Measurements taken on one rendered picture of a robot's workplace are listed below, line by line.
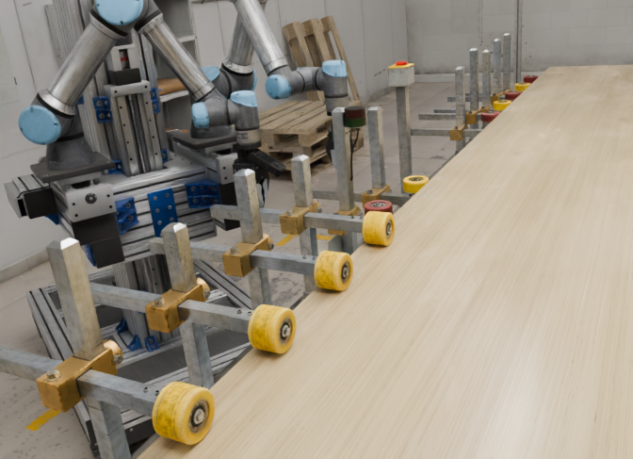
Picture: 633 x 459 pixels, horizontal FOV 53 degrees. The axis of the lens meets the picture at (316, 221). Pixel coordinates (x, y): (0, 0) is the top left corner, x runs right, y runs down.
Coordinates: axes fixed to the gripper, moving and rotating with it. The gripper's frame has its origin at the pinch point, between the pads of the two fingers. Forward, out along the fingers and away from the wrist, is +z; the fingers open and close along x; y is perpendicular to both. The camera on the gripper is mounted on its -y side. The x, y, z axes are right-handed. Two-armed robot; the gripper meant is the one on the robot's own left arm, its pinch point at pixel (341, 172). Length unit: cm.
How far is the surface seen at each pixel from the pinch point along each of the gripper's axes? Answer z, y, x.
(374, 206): 2.0, -30.7, -12.0
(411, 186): 2.8, -10.5, -22.4
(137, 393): -4, -125, 19
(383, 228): -3, -61, -16
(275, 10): -39, 446, 103
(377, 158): -3.7, 0.0, -11.9
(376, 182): 4.4, 0.3, -11.1
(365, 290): 2, -82, -12
